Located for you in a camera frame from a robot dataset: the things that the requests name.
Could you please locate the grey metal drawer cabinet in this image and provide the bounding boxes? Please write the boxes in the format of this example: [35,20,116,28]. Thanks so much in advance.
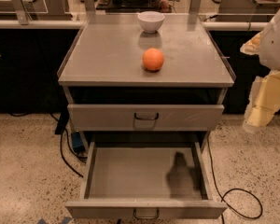
[59,14,234,146]

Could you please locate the orange fruit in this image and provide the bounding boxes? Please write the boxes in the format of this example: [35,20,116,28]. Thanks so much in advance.
[142,48,164,71]

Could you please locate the black floor cable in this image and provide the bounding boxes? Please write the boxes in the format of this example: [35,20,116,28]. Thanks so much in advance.
[8,111,88,179]
[206,135,264,224]

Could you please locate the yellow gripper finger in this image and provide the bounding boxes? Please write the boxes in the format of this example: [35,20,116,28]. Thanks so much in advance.
[240,32,262,55]

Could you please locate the grey drawer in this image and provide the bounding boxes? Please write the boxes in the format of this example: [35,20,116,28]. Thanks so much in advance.
[66,142,227,219]
[68,105,224,132]

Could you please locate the white ceramic bowl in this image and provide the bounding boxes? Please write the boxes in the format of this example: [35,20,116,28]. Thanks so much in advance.
[137,11,165,33]

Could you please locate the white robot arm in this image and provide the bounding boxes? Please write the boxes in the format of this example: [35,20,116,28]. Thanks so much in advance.
[240,9,280,133]

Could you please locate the black floor cable right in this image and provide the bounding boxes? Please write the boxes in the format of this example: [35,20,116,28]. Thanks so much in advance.
[206,135,264,224]

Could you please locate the black floor cable left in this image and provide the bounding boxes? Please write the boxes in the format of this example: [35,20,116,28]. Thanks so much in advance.
[8,111,88,179]

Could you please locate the blue power adapter box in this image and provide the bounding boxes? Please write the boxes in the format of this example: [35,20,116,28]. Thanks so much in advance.
[71,132,85,153]

